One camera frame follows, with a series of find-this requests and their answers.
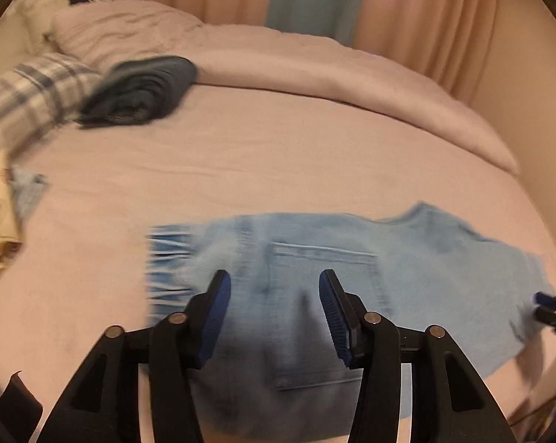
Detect dark blue folded jeans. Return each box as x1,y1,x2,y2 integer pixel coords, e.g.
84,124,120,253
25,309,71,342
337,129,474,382
75,55,200,130

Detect large plaid pillow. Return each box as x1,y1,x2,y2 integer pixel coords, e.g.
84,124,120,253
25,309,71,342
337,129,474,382
0,53,103,162

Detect pink duvet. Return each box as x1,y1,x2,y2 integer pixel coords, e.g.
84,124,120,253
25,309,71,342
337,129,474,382
52,0,521,176

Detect pink bed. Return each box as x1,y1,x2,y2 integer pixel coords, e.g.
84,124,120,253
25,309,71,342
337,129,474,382
0,0,556,443

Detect light blue denim pants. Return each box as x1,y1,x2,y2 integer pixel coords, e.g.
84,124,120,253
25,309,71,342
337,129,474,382
144,200,549,439

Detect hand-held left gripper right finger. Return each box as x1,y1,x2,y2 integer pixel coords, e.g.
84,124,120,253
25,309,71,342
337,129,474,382
319,268,509,443

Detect small light blue cloth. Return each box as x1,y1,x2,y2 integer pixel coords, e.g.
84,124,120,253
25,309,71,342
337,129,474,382
8,168,48,222

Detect blue curtain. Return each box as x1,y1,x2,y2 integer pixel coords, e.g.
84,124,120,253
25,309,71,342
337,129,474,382
264,0,368,49

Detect dark cloth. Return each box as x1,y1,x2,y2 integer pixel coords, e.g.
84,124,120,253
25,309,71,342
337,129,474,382
0,369,43,443

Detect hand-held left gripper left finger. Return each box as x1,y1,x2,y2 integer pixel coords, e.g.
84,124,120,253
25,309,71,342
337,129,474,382
38,269,231,443

